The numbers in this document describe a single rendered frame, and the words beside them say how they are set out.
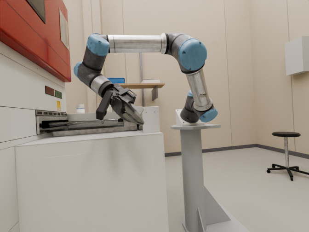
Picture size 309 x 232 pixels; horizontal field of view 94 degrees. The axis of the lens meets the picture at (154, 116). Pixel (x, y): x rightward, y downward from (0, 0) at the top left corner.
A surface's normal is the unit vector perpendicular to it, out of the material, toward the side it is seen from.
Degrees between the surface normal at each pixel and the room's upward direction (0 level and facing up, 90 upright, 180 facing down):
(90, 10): 90
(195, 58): 124
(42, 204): 90
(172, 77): 90
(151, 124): 90
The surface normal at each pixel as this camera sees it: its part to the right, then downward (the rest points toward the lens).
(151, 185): 0.24, -0.01
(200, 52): 0.22, 0.55
